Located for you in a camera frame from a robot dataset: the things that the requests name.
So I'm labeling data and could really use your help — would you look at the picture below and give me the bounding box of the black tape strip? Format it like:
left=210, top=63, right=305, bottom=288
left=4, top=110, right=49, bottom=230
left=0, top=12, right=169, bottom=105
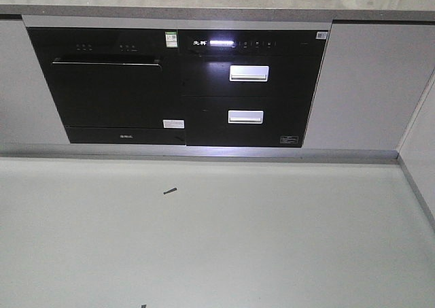
left=163, top=187, right=177, bottom=194

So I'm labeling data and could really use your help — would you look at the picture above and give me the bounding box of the black built-in disinfection cabinet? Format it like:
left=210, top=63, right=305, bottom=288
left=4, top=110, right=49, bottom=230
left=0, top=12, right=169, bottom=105
left=179, top=29, right=328, bottom=148

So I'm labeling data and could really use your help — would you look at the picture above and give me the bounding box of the black built-in dishwasher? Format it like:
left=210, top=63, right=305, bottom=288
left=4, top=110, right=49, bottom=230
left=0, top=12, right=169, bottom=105
left=27, top=27, right=186, bottom=145

